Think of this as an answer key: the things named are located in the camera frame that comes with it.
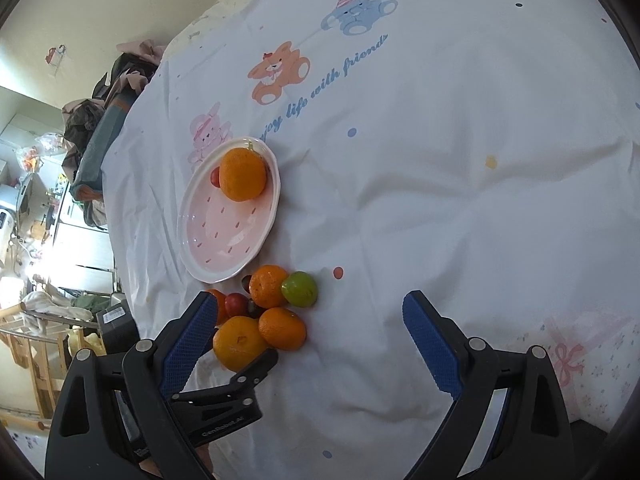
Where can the green tomato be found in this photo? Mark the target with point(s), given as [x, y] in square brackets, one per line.
[300, 289]

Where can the beige dotted quilt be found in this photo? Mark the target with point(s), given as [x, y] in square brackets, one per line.
[220, 10]

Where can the white bear printed bedsheet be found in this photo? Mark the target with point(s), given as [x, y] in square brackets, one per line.
[450, 185]

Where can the white cloth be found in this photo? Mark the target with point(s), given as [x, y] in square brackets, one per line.
[50, 305]

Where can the large orange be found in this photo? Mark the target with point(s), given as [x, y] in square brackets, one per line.
[242, 175]
[239, 342]

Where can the wall hook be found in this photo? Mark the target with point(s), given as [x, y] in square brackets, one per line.
[56, 55]

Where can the pink garment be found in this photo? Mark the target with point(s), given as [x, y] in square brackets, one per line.
[142, 50]

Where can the small mandarin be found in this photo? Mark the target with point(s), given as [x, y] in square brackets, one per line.
[282, 328]
[268, 286]
[222, 307]

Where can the wooden rack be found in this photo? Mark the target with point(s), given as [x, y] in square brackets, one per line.
[30, 360]

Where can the clear plastic bag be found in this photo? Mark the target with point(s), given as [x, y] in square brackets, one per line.
[45, 147]

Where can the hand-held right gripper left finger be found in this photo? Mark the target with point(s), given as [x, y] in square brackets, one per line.
[185, 347]

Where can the dark purple tomato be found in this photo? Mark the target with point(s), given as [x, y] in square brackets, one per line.
[253, 311]

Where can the red cherry tomato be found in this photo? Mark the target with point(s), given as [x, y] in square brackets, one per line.
[215, 178]
[235, 304]

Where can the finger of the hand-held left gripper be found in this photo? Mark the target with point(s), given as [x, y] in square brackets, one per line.
[250, 372]

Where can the grey cabinet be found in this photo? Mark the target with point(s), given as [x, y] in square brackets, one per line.
[85, 255]

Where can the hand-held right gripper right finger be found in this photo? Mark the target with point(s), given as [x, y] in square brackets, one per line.
[430, 345]

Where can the white plate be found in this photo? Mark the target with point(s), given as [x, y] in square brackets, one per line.
[225, 240]

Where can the teal orange blanket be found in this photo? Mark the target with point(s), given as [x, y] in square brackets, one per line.
[102, 145]

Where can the pink bow printed cloth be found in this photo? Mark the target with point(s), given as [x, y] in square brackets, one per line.
[595, 360]

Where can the dark jacket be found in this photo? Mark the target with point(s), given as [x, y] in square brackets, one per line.
[122, 77]

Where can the brown patterned garment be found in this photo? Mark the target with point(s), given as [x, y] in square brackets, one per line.
[80, 125]

